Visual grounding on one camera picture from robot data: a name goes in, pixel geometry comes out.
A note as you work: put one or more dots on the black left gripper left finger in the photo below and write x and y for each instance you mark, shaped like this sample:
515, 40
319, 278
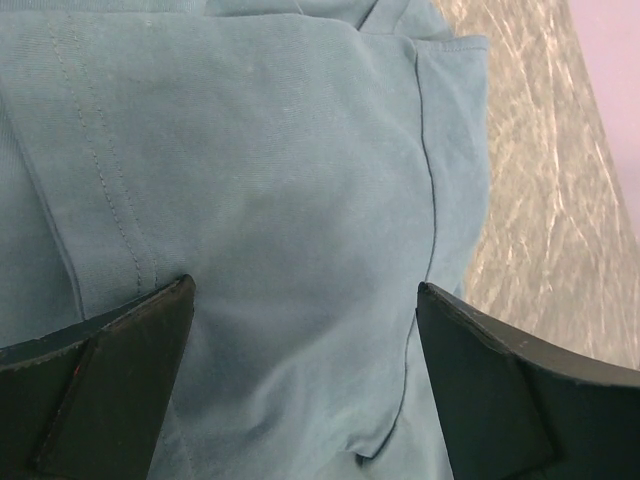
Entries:
88, 401

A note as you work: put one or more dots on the blue t shirt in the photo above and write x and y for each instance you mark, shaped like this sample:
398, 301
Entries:
307, 163

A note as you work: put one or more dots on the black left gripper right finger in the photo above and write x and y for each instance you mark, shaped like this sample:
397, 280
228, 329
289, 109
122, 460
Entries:
513, 406

